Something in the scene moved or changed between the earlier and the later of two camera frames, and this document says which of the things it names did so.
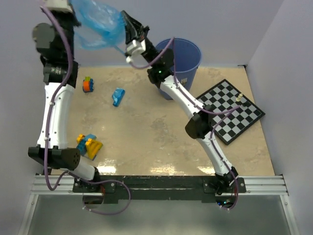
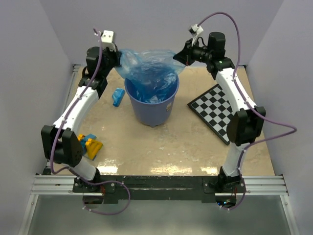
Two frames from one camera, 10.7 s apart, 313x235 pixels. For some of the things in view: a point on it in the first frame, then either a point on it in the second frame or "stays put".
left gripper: [72, 16] to [117, 55]
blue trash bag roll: [118, 96] stays put
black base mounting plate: [159, 187] stays put
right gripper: [134, 29] to [186, 57]
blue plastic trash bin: [188, 55] to [153, 114]
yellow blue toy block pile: [88, 146] stays put
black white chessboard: [233, 113] stays put
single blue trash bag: [101, 26] to [152, 74]
